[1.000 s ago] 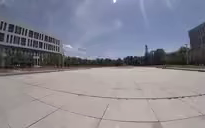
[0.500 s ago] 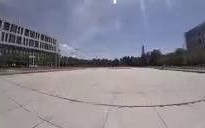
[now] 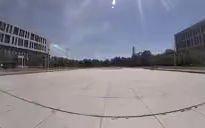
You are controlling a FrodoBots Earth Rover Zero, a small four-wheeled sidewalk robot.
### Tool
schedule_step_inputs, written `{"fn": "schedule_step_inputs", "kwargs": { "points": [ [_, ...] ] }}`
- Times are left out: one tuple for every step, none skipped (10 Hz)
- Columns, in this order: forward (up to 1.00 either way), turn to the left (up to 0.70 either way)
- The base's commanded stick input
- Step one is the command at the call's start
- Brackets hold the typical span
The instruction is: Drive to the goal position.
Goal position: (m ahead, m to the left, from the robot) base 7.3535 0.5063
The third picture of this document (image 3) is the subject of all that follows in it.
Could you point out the white building with window rows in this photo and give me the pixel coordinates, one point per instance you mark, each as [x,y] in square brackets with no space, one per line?
[16,37]

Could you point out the row of trees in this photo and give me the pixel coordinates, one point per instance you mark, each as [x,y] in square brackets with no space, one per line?
[106,62]

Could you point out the grey multi-storey building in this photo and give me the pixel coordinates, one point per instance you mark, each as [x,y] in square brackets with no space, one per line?
[196,36]

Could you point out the pale concrete slab plaza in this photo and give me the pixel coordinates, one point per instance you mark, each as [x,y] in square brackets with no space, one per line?
[106,86]

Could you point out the thin tower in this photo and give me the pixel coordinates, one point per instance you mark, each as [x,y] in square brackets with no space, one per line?
[133,50]

